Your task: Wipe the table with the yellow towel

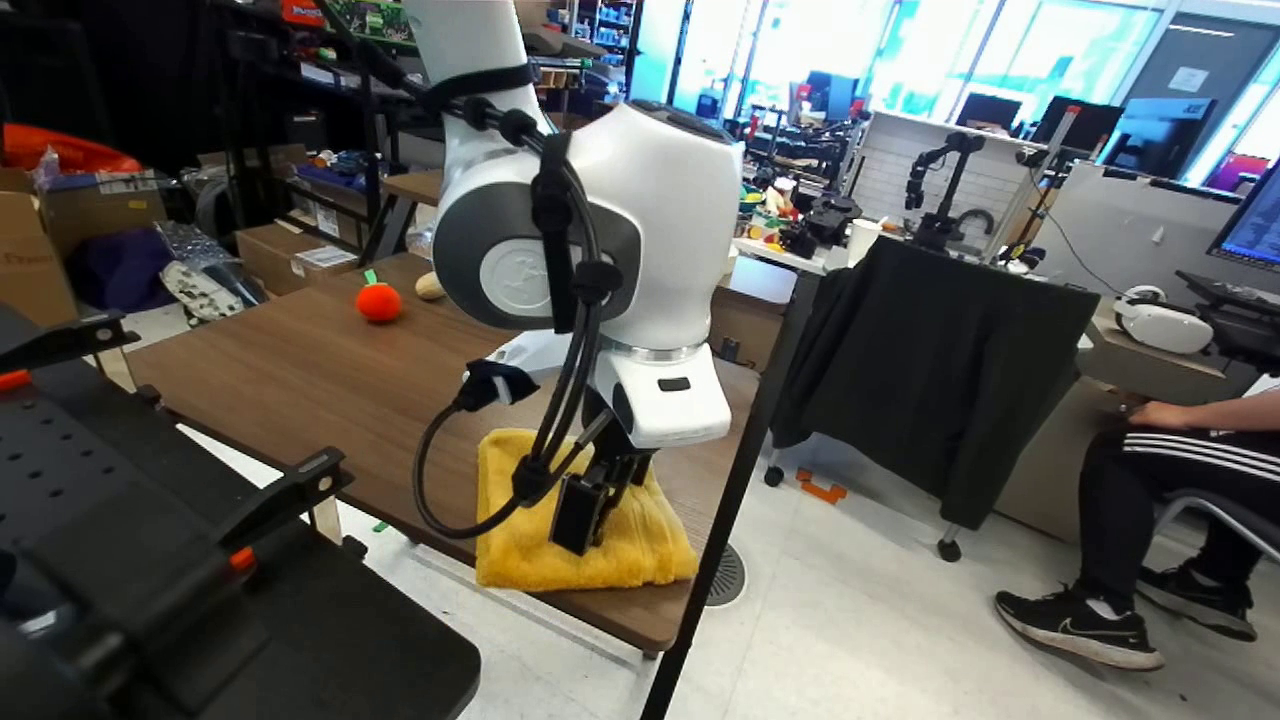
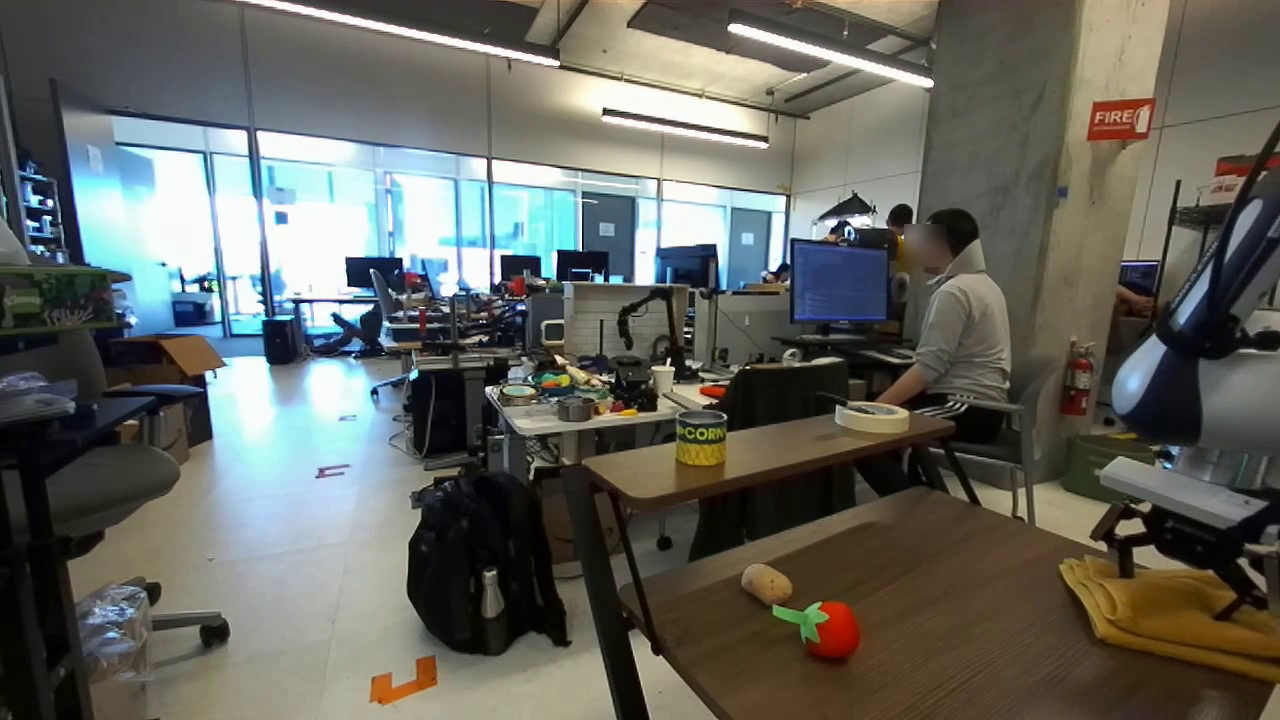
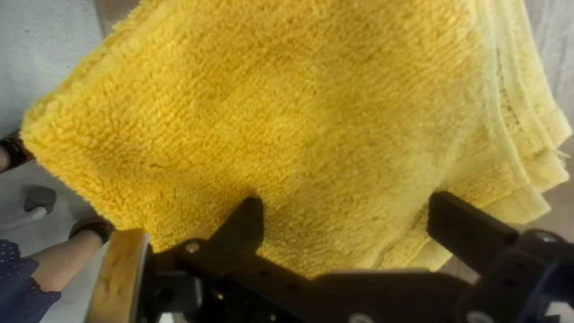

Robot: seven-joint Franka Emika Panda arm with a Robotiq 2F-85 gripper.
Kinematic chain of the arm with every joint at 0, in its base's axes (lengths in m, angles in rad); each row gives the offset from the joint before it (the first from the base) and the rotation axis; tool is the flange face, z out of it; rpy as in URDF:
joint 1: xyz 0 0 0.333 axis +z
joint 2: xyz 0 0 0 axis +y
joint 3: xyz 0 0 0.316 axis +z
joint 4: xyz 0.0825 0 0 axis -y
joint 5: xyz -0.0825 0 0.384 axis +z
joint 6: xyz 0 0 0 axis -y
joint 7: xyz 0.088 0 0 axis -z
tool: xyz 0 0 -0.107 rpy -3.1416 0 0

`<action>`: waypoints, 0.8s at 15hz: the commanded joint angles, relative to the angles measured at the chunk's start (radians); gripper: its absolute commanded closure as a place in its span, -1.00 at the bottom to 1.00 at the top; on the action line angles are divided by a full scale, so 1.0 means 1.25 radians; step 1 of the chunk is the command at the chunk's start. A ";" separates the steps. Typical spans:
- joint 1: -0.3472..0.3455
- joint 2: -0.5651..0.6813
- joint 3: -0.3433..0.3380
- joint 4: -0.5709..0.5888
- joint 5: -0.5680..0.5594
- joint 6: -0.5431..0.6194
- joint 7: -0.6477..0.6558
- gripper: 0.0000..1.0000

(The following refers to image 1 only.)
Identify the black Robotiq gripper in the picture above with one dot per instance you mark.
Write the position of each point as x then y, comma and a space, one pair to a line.
618, 455

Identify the yellow terry towel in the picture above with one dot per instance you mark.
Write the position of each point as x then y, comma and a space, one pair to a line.
655, 545

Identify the cream egg toy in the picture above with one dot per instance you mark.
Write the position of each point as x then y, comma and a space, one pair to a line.
425, 286

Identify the red ball toy green stem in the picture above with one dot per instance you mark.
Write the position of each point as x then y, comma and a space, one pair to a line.
380, 303

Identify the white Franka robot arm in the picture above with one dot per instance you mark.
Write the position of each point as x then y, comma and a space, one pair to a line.
664, 201

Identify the small black robot arm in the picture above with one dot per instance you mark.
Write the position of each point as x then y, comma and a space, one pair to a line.
952, 201

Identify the brown wooden side table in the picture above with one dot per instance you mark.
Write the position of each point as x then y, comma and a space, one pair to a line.
755, 306

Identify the black clamp orange tips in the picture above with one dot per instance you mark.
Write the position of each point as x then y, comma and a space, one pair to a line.
67, 343
287, 486

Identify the white cluttered desk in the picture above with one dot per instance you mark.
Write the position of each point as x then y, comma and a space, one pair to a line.
812, 226

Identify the brown cardboard box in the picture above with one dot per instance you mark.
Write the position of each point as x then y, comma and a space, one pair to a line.
27, 253
274, 253

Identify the black storage shelf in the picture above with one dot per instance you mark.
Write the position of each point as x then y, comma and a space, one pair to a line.
322, 82

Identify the seated person grey hoodie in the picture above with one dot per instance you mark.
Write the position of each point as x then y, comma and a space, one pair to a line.
1147, 521

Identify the black computer monitor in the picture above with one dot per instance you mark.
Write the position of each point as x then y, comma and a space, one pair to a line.
995, 111
1163, 137
1075, 121

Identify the white VR headset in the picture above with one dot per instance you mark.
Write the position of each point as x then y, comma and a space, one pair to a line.
1165, 327

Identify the grey metal chair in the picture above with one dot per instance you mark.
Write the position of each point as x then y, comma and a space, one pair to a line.
1240, 521

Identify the orange red bag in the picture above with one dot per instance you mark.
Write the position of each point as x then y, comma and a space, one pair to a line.
52, 143

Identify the large blue screen monitor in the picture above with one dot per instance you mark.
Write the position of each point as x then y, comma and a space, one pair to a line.
1263, 220

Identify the black perforated mount plate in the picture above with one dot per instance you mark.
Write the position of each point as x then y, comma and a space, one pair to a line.
332, 652

